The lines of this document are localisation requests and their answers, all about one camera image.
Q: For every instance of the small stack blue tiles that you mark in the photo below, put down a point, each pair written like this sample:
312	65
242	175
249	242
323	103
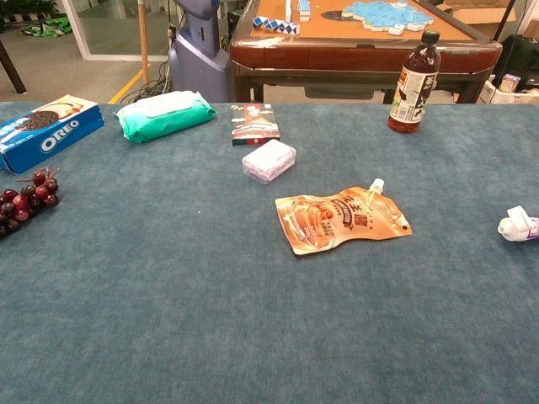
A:
304	9

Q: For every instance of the small white purple tube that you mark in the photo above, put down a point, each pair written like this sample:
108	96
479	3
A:
516	228

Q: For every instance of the brown wooden mahjong table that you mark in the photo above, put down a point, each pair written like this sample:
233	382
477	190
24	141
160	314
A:
328	54

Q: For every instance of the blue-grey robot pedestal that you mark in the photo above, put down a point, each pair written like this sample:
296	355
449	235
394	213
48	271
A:
198	54

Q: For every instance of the brown tea bottle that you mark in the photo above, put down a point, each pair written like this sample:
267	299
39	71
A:
410	92

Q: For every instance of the dark chocolate bar packet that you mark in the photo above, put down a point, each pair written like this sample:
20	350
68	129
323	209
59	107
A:
254	126

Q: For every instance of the small white box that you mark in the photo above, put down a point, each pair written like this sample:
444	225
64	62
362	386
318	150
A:
269	162

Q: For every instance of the green cloth heap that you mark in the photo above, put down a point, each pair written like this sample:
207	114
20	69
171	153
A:
48	27

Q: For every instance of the white plastic basket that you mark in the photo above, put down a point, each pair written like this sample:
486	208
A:
497	96

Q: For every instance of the blue felt table cover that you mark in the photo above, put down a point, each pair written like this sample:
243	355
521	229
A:
210	294

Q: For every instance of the small purple white carton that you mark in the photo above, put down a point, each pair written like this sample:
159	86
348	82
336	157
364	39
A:
509	83

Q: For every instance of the blue mahjong tile cluster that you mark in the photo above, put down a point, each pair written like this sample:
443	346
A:
383	14

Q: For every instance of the blue white snake puzzle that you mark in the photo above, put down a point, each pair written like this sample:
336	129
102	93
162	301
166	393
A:
275	26

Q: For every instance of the cardboard box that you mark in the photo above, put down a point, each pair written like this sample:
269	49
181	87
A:
476	14

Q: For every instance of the blue Oreo cookie box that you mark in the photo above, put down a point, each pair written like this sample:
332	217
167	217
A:
50	134

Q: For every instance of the green wet wipes pack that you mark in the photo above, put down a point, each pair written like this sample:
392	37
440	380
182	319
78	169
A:
164	115

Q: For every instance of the wooden pole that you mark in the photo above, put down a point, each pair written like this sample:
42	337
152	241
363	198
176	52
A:
143	42

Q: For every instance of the orange spouted sauce pouch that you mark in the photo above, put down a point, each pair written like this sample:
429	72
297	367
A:
328	223

